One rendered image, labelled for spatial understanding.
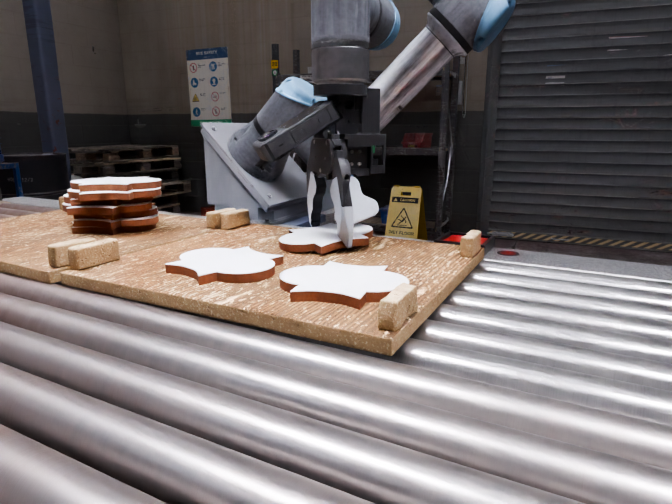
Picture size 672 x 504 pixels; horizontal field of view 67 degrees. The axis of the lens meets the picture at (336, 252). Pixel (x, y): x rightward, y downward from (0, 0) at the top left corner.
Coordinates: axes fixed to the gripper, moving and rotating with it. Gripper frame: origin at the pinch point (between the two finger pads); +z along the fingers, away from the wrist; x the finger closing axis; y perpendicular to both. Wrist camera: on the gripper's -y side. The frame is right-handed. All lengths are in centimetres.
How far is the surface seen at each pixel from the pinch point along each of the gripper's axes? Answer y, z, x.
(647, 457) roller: -0.7, 4.1, -47.3
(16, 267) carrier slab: -38.2, 1.8, 7.2
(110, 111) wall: -1, -32, 665
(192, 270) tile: -19.8, 0.5, -8.1
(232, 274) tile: -16.3, 0.4, -11.7
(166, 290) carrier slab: -23.0, 1.4, -11.2
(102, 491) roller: -29.8, 2.9, -38.2
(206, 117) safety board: 104, -24, 587
